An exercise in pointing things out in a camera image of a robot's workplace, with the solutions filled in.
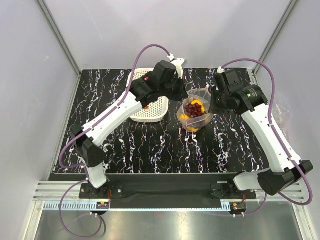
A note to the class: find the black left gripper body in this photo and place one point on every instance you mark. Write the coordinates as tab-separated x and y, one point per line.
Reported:
175	89

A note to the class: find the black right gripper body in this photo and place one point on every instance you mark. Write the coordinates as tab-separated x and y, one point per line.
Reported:
219	105

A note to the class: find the yellow lemon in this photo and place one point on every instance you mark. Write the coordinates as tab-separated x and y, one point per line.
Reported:
184	117
199	105

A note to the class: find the clear pink-dotted zip bag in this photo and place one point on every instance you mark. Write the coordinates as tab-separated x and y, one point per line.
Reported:
203	95

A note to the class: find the dark red grape bunch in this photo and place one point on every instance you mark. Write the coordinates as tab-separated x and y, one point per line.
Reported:
192	111

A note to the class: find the orange mango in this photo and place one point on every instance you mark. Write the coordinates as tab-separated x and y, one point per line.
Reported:
192	129

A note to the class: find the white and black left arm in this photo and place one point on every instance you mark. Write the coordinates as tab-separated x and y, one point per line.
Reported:
165	80

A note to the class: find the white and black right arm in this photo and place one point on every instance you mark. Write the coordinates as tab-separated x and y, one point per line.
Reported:
286	167

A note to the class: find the white perforated plastic basket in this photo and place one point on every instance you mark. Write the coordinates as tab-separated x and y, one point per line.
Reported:
155	111

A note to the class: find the pile of spare plastic bags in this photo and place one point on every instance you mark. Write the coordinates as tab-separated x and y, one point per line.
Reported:
282	116

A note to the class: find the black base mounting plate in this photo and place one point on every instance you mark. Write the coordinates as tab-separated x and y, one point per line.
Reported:
166	191

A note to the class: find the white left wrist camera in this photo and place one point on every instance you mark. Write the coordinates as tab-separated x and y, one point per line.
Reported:
179	63

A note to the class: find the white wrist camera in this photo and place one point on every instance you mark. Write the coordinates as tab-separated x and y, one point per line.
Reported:
179	63
221	69

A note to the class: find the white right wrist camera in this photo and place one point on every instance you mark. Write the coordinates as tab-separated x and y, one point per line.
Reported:
221	69

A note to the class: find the aluminium frame rail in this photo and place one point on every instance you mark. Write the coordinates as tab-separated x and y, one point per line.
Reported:
54	191

